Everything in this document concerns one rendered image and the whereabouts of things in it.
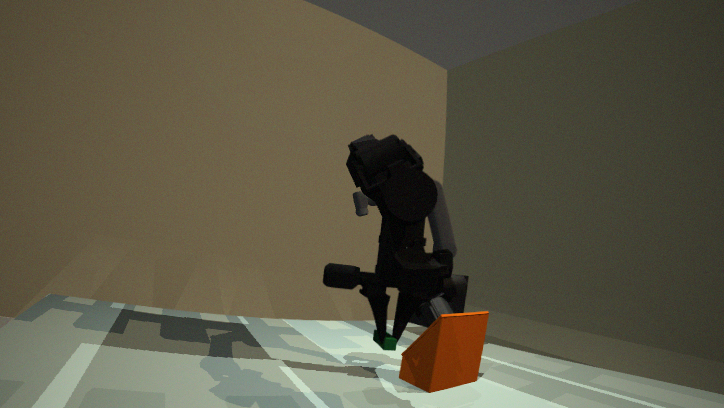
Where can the green rectangular post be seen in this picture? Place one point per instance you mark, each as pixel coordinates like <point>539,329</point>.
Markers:
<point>389,342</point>

